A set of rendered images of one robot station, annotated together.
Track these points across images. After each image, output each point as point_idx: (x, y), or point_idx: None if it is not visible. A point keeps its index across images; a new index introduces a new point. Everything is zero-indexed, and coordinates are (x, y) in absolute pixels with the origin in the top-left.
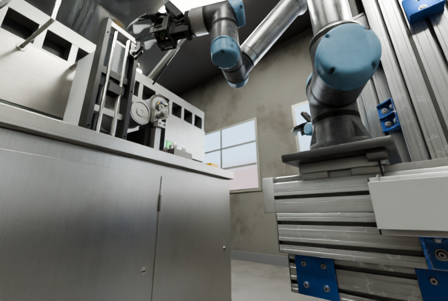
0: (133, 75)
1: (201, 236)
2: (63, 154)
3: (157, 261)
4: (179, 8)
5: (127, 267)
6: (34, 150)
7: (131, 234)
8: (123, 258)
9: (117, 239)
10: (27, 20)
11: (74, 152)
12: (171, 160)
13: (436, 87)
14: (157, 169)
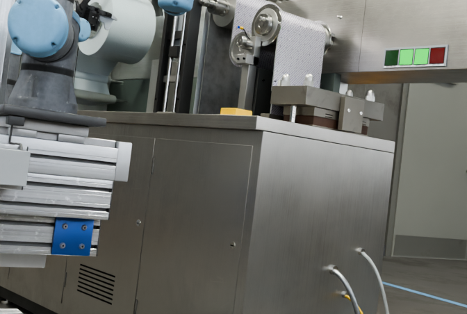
0: (187, 23)
1: (194, 213)
2: (106, 130)
3: (149, 220)
4: None
5: (130, 215)
6: (98, 131)
7: (133, 190)
8: (128, 207)
9: (125, 191)
10: None
11: (110, 128)
12: (154, 119)
13: None
14: (153, 131)
